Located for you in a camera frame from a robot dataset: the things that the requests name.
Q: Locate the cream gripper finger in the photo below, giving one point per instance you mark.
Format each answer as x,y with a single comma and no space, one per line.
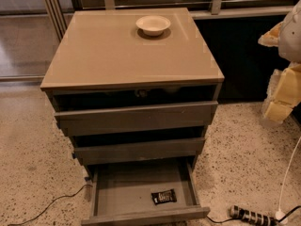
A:
270,38
283,93

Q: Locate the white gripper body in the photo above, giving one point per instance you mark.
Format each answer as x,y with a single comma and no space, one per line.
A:
292,37

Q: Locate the black rxbar chocolate wrapper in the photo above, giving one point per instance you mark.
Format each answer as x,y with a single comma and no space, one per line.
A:
164,197

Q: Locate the grey drawer cabinet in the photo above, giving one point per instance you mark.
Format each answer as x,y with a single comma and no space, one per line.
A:
105,61

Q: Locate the bottom grey open drawer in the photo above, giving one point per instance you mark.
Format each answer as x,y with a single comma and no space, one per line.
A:
121,194

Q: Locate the middle grey drawer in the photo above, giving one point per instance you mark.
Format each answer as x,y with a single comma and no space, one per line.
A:
139,151

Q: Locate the top grey drawer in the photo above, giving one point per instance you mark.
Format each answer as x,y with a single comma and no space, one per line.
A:
135,118

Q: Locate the white bowl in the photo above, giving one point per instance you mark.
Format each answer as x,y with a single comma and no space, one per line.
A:
153,25

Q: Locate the white plug adapter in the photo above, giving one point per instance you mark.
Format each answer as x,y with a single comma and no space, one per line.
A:
279,215

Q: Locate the black power strip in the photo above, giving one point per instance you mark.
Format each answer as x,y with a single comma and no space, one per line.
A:
251,217

